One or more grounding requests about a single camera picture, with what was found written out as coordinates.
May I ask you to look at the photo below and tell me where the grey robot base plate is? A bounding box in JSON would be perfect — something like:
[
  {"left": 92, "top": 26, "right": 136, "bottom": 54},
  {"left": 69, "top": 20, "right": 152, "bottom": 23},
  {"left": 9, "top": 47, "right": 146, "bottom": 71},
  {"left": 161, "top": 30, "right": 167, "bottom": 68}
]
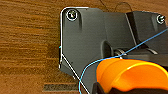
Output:
[{"left": 58, "top": 6, "right": 168, "bottom": 94}]

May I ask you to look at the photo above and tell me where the thin blue cable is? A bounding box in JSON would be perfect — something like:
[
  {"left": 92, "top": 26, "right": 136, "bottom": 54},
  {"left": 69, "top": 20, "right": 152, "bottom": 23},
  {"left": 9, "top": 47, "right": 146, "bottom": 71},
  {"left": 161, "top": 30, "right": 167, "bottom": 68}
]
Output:
[{"left": 78, "top": 27, "right": 168, "bottom": 94}]

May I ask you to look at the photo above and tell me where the orange fruit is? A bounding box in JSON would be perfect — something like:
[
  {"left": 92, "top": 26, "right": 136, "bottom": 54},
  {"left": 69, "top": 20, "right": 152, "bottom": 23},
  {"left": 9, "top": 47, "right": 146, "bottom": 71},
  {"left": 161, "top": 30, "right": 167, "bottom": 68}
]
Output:
[{"left": 95, "top": 58, "right": 168, "bottom": 94}]

